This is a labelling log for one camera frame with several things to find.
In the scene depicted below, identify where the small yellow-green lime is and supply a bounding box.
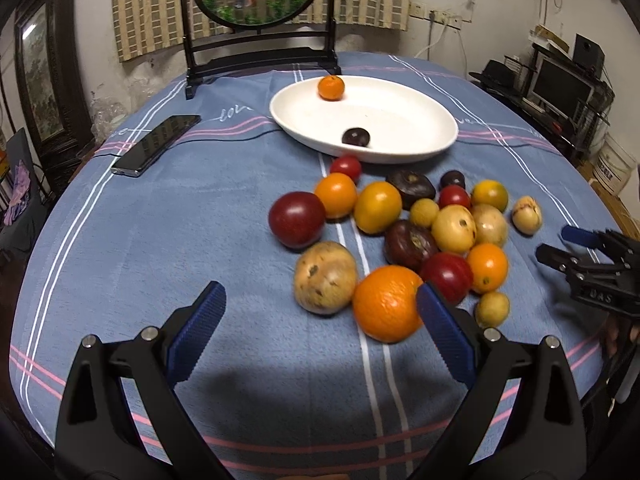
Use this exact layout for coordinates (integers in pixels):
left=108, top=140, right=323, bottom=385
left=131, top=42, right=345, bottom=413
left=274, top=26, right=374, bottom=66
left=474, top=292, right=511, bottom=328

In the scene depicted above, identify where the cracked beige fruit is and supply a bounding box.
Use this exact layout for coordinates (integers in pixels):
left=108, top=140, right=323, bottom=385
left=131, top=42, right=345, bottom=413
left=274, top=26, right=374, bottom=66
left=511, top=196, right=542, bottom=236

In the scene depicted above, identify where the large orange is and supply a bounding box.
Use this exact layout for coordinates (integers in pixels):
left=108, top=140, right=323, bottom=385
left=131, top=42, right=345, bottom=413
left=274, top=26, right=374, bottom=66
left=352, top=266, right=423, bottom=344

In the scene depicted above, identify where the orange round citrus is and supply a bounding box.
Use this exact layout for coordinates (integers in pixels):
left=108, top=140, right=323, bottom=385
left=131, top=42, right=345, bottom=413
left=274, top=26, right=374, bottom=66
left=466, top=243, right=509, bottom=295

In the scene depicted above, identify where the pale tan passion fruit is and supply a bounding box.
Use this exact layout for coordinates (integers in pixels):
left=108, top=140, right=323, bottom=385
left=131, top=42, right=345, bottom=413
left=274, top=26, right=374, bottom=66
left=471, top=204, right=509, bottom=247

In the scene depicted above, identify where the yellow-green citrus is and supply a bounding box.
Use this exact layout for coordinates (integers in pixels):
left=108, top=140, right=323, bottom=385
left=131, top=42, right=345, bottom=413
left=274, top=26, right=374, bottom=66
left=471, top=180, right=509, bottom=212

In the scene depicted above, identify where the dark purple mangosteen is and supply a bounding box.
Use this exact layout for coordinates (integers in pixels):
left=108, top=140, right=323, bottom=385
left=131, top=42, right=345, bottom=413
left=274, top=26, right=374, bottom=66
left=383, top=220, right=439, bottom=272

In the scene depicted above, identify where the red cherry tomato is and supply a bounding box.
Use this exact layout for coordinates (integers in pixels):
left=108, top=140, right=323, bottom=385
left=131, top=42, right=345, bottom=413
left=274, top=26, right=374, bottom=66
left=438, top=184, right=472, bottom=209

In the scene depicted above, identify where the small yellow round fruit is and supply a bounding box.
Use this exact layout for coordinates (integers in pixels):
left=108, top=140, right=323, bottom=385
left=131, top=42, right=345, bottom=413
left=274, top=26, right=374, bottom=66
left=409, top=198, right=439, bottom=229

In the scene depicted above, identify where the large tan passion fruit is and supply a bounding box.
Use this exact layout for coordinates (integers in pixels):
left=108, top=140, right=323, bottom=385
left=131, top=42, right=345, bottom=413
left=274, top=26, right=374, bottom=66
left=293, top=240, right=359, bottom=316

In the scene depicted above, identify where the yellow-orange fruit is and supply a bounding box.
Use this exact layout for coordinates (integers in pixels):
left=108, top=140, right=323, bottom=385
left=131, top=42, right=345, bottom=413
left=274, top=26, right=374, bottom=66
left=354, top=181, right=402, bottom=235

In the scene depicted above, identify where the large red plum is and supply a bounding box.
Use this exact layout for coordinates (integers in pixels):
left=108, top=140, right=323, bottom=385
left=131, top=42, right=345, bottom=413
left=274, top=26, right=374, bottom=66
left=268, top=192, right=326, bottom=249

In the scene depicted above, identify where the small orange kumquat-like fruit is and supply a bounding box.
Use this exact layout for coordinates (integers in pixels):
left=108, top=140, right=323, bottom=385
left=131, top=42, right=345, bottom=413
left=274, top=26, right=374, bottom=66
left=314, top=172, right=358, bottom=220

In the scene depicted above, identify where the dark purple plum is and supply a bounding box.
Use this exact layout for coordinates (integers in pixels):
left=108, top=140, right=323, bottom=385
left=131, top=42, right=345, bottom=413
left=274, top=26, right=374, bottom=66
left=342, top=127, right=371, bottom=148

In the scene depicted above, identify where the small mandarin orange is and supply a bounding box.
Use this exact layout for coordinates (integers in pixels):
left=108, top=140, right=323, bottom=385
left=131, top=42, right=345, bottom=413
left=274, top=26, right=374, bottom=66
left=317, top=75, right=345, bottom=102

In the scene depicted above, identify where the person's right hand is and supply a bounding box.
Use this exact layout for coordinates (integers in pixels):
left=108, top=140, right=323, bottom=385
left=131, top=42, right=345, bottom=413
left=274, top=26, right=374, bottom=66
left=599, top=314, right=639, bottom=359

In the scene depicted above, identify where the white plastic bucket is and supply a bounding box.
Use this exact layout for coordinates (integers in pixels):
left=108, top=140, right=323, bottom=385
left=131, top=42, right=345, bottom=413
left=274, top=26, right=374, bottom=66
left=592, top=132, right=638, bottom=196

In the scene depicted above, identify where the computer monitor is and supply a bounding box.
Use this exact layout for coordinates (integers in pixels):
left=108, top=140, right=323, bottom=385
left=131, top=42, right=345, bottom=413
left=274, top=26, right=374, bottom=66
left=527, top=54, right=593, bottom=118

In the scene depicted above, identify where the dark flat mangosteen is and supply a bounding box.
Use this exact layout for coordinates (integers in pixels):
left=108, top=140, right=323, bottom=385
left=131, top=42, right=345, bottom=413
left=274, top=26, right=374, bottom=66
left=386, top=169, right=436, bottom=210

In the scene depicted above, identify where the black speaker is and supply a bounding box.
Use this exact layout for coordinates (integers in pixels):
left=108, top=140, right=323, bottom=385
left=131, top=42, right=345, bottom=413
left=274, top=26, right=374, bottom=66
left=573, top=34, right=605, bottom=79

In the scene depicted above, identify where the small red tomato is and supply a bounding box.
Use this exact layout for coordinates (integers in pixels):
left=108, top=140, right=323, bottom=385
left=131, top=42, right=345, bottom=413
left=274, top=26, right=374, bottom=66
left=330, top=156, right=362, bottom=184

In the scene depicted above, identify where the black smartphone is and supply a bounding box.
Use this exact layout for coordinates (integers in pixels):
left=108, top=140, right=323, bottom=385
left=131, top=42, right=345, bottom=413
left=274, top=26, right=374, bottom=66
left=111, top=115, right=201, bottom=178

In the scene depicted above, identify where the white oval plate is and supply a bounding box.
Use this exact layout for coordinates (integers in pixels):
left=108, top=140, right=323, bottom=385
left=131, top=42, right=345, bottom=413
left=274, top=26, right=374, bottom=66
left=269, top=75, right=459, bottom=165

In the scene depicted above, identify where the dark framed painting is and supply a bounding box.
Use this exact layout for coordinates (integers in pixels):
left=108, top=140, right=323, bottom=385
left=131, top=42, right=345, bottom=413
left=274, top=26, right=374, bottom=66
left=14, top=0, right=93, bottom=167

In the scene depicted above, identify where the round goldfish screen stand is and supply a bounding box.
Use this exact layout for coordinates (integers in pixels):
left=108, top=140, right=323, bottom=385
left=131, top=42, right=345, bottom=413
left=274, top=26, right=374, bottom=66
left=180, top=0, right=342, bottom=100

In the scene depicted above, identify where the wall power strip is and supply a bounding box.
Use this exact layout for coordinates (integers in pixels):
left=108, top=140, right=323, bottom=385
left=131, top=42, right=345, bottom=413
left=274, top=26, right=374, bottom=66
left=409, top=1, right=462, bottom=30

